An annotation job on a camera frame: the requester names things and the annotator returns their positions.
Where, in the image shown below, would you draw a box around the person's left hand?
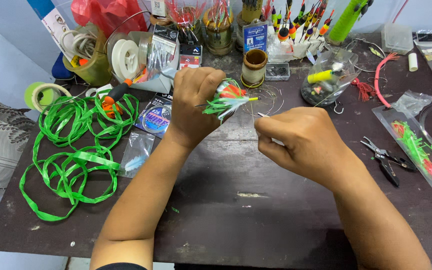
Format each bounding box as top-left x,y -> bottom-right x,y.
164,67 -> 227,151

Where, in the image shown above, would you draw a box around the person's right hand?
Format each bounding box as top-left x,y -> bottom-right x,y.
254,106 -> 364,190

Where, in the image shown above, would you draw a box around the orange lure with green skirt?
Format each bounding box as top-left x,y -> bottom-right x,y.
195,78 -> 262,121

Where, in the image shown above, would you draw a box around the black red hook packets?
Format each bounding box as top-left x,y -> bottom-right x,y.
178,44 -> 204,71

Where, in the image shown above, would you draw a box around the brass jar with lures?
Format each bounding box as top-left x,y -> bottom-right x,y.
202,0 -> 236,56

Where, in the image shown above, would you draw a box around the black topped clear hook packet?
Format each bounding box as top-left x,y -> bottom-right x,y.
149,24 -> 180,73

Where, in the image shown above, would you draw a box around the brown spool of thread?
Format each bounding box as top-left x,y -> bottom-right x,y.
240,49 -> 269,89

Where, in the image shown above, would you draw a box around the jar with red feather lures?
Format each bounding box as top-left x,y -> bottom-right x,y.
164,0 -> 206,45

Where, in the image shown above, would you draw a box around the blue hook packet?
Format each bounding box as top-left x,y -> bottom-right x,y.
242,20 -> 269,53

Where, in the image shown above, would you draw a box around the small clear box of hooks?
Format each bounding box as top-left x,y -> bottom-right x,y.
264,62 -> 291,82

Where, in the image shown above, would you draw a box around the white line spool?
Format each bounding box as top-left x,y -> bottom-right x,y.
110,39 -> 140,82

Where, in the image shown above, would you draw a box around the clear packet with blue feather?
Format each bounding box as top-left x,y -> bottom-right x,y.
117,130 -> 156,179

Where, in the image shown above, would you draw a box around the red plastic bag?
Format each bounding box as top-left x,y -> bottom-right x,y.
70,0 -> 149,38

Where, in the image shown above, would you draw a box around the group of colourful fishing floats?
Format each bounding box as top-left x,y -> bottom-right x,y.
268,0 -> 335,44

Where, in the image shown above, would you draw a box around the clear bag of tackle parts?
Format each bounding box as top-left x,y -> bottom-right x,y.
301,50 -> 360,108

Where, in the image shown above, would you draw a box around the tangled green plastic ribbon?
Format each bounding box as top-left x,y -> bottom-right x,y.
19,94 -> 140,222

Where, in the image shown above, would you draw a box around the blue white long package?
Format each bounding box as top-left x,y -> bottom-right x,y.
26,0 -> 76,63

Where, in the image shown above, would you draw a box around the red tassel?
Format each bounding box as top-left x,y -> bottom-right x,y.
350,77 -> 377,103

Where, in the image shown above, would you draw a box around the green tape roll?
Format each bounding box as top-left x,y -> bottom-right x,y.
23,82 -> 73,113

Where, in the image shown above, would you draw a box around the pink rubber worm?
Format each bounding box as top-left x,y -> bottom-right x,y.
374,52 -> 400,109

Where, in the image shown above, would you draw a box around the clear plastic box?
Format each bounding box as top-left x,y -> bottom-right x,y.
380,23 -> 415,55

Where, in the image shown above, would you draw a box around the black fishing pliers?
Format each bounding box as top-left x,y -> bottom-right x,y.
360,136 -> 418,188

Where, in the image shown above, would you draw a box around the crumpled clear plastic wrap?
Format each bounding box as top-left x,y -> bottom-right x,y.
391,89 -> 432,119

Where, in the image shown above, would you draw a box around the clear packet with green lure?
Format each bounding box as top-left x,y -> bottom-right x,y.
371,104 -> 432,195

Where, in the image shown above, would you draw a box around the blue wire leader packet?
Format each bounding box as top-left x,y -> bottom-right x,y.
135,92 -> 174,139

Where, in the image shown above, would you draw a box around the coil of thin wire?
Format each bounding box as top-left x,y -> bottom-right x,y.
242,85 -> 285,117

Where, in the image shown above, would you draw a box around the orange black handled screwdriver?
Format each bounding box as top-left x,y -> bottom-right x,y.
101,78 -> 134,119

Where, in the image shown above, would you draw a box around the yellow plastic jar with cord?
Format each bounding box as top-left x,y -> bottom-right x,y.
61,22 -> 113,87

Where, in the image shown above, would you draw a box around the green wrapped rod handle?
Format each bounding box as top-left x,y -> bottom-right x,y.
326,0 -> 375,48

